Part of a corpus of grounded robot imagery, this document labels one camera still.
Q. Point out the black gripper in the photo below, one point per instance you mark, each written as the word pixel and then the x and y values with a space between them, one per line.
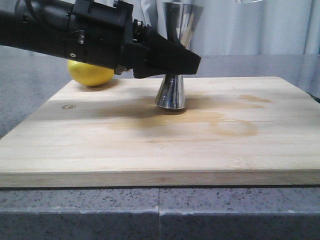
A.
pixel 107 40

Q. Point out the steel hourglass jigger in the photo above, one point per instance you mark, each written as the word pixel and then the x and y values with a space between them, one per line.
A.
pixel 181 20

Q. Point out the glass beaker with liquid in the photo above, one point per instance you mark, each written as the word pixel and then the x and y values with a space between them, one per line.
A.
pixel 247 1

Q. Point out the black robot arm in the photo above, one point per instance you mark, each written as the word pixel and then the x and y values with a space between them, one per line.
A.
pixel 42 26

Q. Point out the grey curtain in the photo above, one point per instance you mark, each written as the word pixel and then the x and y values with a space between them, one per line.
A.
pixel 269 27

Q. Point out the yellow lemon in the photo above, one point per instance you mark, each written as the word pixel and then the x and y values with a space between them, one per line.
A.
pixel 88 74

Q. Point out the wooden cutting board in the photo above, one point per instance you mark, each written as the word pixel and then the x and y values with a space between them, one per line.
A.
pixel 234 131

